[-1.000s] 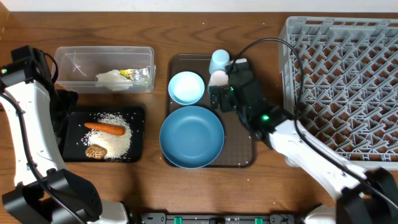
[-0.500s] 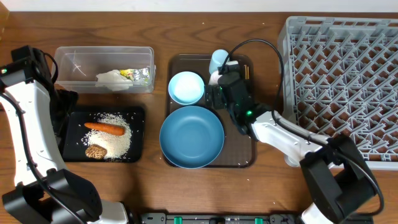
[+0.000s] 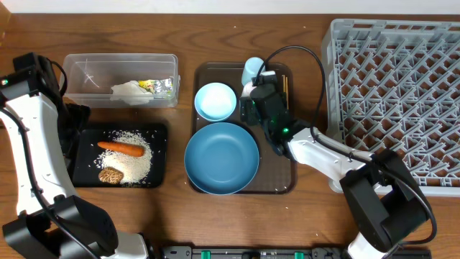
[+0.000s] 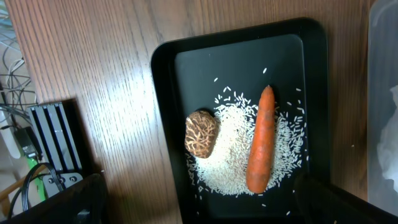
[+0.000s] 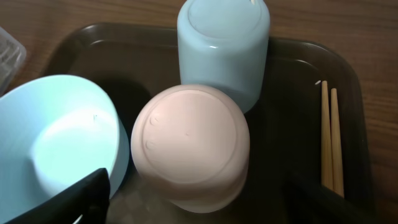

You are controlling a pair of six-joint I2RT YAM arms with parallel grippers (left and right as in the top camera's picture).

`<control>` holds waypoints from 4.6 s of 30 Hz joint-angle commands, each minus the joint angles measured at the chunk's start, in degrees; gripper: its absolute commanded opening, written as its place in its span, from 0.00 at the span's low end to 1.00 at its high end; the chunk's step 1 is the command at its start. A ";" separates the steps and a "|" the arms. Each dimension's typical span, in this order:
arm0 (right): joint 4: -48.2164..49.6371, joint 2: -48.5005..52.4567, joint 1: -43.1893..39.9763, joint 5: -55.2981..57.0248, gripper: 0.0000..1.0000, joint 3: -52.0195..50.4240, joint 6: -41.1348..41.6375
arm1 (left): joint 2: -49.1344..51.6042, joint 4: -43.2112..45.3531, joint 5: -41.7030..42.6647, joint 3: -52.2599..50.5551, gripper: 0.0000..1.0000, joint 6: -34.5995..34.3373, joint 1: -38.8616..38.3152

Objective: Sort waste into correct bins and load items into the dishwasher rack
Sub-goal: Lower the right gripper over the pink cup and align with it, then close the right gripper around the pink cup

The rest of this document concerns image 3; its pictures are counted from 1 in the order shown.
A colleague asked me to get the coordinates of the pink cup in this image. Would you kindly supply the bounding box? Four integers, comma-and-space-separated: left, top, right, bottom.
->
241, 81, 254, 98

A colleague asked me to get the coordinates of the light blue cup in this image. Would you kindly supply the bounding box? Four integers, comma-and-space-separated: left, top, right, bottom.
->
241, 57, 264, 86

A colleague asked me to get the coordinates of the light blue bowl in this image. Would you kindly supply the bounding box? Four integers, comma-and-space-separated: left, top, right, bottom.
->
194, 82, 237, 122

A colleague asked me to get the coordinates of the white tissue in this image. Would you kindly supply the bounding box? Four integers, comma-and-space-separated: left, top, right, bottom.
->
110, 81, 154, 106

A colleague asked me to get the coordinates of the brown mushroom food scrap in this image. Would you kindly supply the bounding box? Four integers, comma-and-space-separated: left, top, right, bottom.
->
98, 167, 124, 184

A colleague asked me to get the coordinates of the dark blue plate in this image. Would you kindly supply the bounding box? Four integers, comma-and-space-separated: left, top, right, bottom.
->
184, 122, 260, 195

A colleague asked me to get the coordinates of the orange carrot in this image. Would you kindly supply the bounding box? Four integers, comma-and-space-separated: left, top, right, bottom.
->
97, 142, 144, 157

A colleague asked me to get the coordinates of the pile of white rice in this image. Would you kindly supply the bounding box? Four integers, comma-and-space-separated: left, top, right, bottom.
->
93, 130, 153, 187

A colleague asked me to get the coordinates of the green pandan cake wrapper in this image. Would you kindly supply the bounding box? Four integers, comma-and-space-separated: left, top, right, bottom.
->
139, 80, 156, 94

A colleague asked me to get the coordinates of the aluminium foil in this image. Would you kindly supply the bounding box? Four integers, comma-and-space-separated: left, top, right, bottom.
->
154, 78, 173, 95

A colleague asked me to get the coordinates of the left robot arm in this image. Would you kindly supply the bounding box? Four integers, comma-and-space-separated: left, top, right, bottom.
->
1, 53, 155, 258

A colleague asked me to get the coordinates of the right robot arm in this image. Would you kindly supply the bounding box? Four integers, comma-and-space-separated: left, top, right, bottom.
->
240, 83, 437, 258

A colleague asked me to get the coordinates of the grey dishwasher rack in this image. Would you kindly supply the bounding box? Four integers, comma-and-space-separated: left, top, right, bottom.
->
321, 19, 459, 197

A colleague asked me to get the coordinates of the clear plastic container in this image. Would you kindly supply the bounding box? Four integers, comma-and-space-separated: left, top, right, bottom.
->
60, 53, 180, 109

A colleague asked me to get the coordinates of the brown serving tray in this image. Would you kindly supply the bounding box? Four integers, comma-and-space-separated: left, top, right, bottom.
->
189, 63, 296, 194

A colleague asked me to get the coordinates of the black plastic tray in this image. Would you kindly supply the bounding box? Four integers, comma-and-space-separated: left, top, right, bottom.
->
70, 122, 167, 188

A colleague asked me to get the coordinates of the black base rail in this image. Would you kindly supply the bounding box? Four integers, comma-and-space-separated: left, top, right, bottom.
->
160, 246, 349, 259

